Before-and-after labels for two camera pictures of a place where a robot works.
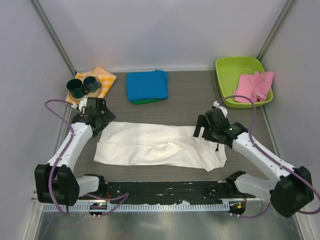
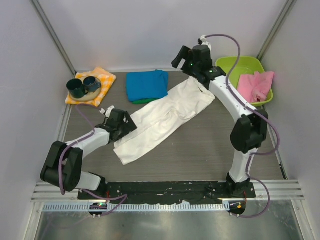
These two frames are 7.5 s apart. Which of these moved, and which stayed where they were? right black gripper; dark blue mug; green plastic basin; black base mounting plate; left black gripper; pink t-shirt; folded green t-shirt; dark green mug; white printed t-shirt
Moved: left black gripper; right black gripper; white printed t-shirt
Stayed: black base mounting plate; dark green mug; folded green t-shirt; pink t-shirt; green plastic basin; dark blue mug
